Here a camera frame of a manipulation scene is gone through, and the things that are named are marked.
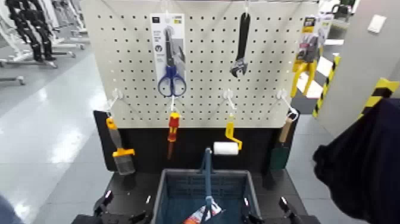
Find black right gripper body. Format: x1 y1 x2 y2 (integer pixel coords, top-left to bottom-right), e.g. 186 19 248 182
295 215 322 224

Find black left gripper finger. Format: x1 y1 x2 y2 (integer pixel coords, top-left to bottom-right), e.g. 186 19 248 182
93 189 114 216
137 195 152 220

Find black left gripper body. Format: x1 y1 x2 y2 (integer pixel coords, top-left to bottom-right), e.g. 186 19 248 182
71 212 154 224

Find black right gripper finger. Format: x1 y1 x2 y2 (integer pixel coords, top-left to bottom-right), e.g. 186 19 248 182
279 196 298 224
240 197 253 224

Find red yellow screwdriver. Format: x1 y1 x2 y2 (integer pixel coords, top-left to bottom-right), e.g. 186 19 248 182
166 111 182 161

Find blue plastic crate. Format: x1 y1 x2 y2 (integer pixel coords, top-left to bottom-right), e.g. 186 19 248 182
151 169 263 224

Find black back panel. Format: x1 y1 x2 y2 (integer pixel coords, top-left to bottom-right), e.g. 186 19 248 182
93 109 301 176

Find dark navy cloth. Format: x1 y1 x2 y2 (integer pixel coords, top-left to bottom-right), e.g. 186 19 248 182
312 97 400 224

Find grey blue rounded object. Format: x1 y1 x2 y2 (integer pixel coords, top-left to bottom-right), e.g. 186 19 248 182
0 194 24 224

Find narrow yellow black striped guard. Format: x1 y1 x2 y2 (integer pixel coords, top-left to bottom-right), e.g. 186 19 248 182
312 54 341 119

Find white perforated pegboard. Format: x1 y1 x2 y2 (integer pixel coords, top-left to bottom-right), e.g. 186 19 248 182
80 0 320 129

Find wide yellow black striped guard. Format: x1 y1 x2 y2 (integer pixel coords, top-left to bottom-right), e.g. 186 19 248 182
358 77 400 120

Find yellow pliers in package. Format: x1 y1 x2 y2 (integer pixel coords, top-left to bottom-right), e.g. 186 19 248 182
290 14 333 98

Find white metal stand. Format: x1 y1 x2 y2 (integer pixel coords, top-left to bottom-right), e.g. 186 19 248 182
0 12 58 70

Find blue scissors in package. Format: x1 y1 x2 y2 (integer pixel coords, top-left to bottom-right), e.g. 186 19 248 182
149 12 188 98

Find black adjustable wrench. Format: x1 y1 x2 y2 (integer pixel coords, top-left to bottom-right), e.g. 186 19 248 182
229 11 251 79

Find black robot on stand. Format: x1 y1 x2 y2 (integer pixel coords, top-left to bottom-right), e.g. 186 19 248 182
4 0 58 62

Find black chair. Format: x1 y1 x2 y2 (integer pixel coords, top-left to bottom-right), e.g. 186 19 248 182
331 0 355 20

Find orange handled metal scraper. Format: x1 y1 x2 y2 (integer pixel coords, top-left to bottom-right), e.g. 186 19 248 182
105 116 136 175

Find green trowel wooden handle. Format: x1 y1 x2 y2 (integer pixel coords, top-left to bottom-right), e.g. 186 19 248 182
270 112 298 171

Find yellow handled paint roller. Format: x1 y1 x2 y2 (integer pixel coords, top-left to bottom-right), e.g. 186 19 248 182
212 113 243 157

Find white wall plate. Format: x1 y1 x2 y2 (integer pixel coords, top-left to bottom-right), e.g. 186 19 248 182
367 14 388 34

